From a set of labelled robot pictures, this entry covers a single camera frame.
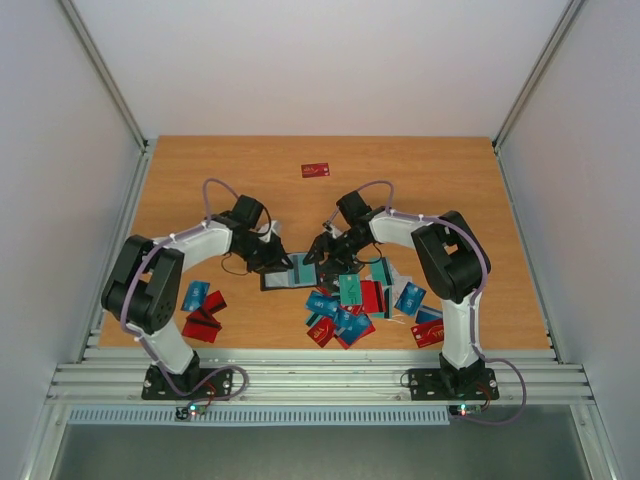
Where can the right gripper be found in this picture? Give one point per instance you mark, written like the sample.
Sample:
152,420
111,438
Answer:
329,246

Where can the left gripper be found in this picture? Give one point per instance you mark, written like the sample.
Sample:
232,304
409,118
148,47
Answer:
275,261

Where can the teal card front pile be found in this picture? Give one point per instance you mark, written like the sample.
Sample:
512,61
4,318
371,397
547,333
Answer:
303,275

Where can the black leather card holder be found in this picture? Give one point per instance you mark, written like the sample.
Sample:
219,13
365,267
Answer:
280,281

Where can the red VIP card front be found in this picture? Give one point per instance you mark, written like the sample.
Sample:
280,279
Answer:
322,332

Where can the red vip card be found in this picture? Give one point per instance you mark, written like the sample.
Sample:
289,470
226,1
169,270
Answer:
322,332
429,333

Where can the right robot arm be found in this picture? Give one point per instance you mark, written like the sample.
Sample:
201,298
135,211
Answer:
453,262

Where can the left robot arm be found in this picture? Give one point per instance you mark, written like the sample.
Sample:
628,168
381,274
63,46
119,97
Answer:
143,287

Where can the teal VIP card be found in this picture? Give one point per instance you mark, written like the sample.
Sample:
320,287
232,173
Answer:
350,291

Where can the blue VIP card left pile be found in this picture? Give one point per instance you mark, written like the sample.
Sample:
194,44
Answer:
321,304

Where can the teal stripe card upper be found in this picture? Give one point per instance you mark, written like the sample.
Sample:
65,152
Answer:
380,271

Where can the red stripe card centre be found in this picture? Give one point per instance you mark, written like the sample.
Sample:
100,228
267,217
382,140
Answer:
372,297

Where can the small red card left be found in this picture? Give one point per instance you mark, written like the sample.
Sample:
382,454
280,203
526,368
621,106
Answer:
214,302

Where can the blue card front pile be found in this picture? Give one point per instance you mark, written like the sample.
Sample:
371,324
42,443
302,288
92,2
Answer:
360,327

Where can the blue card left group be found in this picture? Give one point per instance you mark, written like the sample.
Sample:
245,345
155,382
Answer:
195,296

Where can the lone red card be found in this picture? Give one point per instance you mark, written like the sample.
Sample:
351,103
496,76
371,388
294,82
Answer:
315,170

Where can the blue card right pile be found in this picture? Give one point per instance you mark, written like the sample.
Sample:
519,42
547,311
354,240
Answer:
410,299

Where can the large red card left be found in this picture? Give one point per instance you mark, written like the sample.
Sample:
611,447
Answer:
201,325

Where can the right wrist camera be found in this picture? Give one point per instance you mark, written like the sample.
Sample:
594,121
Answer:
332,229

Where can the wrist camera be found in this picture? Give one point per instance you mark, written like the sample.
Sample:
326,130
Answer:
332,229
269,230

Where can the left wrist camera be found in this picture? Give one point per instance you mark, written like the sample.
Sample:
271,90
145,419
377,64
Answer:
269,230

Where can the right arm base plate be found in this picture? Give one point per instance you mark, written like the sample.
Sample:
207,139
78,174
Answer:
431,384

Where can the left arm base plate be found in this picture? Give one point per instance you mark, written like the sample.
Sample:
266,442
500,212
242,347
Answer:
195,383

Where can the aluminium rail frame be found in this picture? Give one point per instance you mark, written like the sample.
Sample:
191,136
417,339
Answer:
319,377

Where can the grey cable duct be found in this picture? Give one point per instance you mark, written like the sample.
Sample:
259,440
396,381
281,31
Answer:
261,416

